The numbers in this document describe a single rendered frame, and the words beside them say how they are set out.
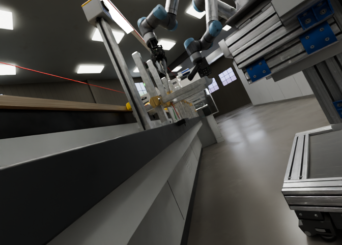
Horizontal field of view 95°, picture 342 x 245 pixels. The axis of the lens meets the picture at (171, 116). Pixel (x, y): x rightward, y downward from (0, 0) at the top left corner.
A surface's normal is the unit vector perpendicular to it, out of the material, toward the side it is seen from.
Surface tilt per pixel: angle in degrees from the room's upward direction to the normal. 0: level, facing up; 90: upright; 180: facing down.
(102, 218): 90
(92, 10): 90
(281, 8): 90
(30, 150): 90
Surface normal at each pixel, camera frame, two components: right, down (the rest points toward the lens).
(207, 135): -0.23, 0.02
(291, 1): -0.65, 0.22
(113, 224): 0.88, -0.41
